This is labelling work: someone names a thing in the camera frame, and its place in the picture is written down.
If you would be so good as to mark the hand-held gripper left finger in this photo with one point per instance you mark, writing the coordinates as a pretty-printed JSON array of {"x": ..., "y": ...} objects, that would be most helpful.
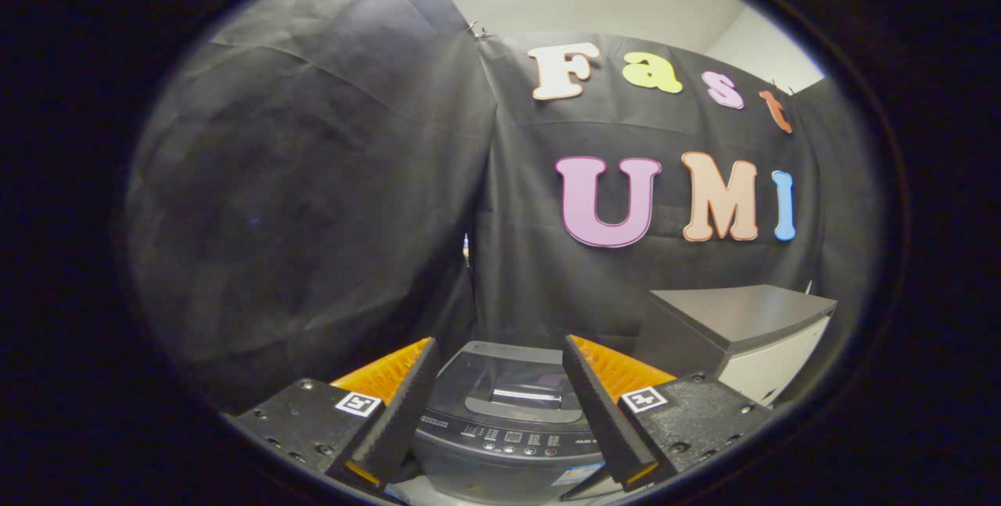
[{"x": 403, "y": 412}]

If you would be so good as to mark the transparent washing machine lid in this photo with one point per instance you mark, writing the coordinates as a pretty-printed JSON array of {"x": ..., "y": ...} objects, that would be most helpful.
[{"x": 500, "y": 369}]

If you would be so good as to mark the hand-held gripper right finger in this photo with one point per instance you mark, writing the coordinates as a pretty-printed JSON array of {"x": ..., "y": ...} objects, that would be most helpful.
[{"x": 602, "y": 412}]

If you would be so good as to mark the black backdrop cloth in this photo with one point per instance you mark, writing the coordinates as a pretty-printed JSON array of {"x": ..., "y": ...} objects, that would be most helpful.
[{"x": 313, "y": 177}]

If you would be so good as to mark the dark grey washing machine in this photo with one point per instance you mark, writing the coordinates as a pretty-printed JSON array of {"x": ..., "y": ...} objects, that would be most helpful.
[{"x": 508, "y": 463}]

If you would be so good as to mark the white cabinet with grey top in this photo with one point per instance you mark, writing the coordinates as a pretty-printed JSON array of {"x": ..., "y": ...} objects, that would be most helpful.
[{"x": 743, "y": 310}]

